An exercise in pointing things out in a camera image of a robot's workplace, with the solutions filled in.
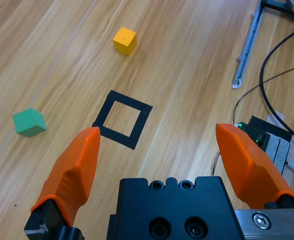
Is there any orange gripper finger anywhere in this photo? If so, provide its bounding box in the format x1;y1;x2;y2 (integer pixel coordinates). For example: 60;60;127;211
215;122;294;210
23;126;101;240

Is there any green wooden cube block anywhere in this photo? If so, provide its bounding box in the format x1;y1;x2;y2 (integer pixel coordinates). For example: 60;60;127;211
12;107;47;138

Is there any yellow wooden cube block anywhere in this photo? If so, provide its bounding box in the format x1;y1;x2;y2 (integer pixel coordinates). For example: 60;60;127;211
112;26;138;57

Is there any grey foam block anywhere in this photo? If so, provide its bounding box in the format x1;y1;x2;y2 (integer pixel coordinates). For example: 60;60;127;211
263;132;292;176

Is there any black module with green LED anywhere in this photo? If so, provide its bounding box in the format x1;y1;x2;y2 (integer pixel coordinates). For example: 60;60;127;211
237;121;266;151

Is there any black tape patch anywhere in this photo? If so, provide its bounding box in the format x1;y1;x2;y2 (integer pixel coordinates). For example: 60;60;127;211
248;115;294;143

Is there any black tape square outline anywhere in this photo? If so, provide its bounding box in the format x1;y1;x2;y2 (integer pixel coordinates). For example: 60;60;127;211
91;89;154;150

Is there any thick black cable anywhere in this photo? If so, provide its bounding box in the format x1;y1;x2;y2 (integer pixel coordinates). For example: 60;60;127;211
260;23;294;146

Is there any thin black wire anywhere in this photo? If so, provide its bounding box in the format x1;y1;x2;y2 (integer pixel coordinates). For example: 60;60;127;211
211;61;294;177

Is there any grey aluminium rail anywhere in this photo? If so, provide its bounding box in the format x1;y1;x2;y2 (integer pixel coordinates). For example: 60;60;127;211
232;0;266;90

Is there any black metal bracket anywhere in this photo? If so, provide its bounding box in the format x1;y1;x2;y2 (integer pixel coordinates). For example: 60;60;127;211
260;0;294;12

